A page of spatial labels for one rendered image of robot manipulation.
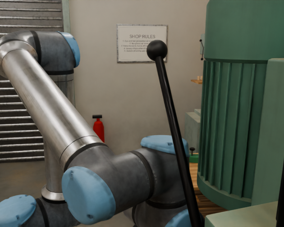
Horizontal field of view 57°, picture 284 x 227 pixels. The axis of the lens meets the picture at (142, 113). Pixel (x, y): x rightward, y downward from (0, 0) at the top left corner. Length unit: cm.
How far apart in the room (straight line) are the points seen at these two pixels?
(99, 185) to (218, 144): 18
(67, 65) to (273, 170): 70
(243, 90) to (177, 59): 314
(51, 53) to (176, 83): 278
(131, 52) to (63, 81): 252
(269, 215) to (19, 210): 88
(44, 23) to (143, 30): 115
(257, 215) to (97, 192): 22
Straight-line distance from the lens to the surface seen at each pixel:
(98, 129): 334
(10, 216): 101
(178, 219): 51
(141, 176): 43
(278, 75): 32
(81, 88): 340
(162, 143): 46
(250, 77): 36
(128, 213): 61
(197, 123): 271
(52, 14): 339
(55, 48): 87
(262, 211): 25
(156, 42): 43
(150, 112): 351
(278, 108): 32
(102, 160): 42
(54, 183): 102
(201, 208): 229
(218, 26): 38
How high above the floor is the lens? 143
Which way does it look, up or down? 14 degrees down
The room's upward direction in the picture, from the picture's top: straight up
